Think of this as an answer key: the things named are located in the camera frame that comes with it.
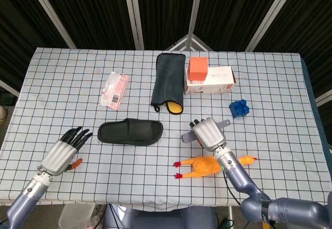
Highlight white screen foot frame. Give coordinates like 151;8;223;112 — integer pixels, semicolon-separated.
165;33;215;52

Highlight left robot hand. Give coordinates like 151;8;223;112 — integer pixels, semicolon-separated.
40;126;93;176

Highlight white desk lamp box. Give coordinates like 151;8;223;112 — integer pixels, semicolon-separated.
184;66;237;95

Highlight clear plastic storage box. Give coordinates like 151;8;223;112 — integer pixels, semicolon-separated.
58;203;96;229

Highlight blue-grey robot torso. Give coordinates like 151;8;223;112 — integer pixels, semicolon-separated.
103;204;217;229

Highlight black folding screen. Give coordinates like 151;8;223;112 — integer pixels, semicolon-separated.
0;0;332;107

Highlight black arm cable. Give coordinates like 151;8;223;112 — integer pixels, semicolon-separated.
222;170;242;206

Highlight grey towel with yellow lining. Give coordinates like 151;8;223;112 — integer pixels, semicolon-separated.
150;52;187;115

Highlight checkered tablecloth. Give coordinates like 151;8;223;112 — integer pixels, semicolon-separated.
0;47;332;213

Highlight orange foam block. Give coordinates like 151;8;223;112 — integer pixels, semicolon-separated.
188;56;209;82

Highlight blue toy building block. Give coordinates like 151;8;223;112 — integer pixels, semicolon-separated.
228;99;251;118

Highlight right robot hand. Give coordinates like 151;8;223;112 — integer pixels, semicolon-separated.
189;117;227;152

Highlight yellow rubber chicken toy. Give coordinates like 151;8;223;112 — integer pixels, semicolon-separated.
173;154;258;180

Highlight pink plastic packet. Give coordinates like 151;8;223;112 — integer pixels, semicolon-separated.
100;71;130;111

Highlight black rubber slipper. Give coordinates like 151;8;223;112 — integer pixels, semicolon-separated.
97;118;164;146

